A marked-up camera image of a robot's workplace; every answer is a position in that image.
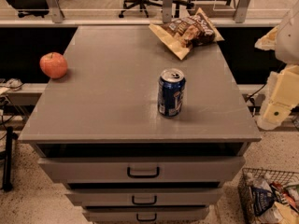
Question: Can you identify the blue pepsi can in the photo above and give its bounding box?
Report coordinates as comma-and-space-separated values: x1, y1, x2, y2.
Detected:
158, 68, 186, 117

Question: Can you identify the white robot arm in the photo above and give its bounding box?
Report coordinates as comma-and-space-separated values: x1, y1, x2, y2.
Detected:
254, 1, 299, 130

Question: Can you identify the middle grey drawer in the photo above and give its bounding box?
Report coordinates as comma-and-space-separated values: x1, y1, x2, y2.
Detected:
66, 188, 222, 207

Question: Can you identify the red apple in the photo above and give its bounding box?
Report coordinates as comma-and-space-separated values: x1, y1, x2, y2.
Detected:
39, 52, 68, 79

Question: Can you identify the wire mesh basket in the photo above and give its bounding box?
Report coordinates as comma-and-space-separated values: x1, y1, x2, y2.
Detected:
238, 168, 299, 224

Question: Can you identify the red snack packet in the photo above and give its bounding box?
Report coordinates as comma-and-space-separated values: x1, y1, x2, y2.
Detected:
270, 182, 298, 211

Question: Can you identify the black stand leg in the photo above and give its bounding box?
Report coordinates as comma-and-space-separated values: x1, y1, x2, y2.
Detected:
2, 126, 13, 192

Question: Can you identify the grey drawer cabinet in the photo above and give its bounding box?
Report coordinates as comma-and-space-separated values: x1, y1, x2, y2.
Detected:
18, 24, 263, 224

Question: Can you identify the blue white snack bag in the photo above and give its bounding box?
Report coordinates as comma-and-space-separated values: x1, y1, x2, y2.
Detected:
251, 178, 275, 216

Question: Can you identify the brown chip bag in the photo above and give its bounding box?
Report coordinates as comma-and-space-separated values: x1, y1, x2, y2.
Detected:
149, 7, 223, 60

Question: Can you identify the black office chair centre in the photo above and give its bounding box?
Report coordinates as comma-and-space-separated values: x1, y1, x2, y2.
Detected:
119, 0, 193, 21

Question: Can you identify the black cable right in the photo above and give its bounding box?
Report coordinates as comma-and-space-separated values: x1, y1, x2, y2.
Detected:
245, 83, 267, 117

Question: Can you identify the grey drawer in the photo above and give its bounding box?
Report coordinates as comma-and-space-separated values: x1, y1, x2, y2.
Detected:
82, 206, 209, 222
66, 188, 222, 207
38, 156, 245, 183

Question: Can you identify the top grey drawer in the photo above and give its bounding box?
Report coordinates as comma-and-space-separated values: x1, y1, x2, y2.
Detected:
38, 156, 245, 183

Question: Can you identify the bottom grey drawer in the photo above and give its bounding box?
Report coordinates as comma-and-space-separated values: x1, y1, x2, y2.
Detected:
82, 206, 209, 222

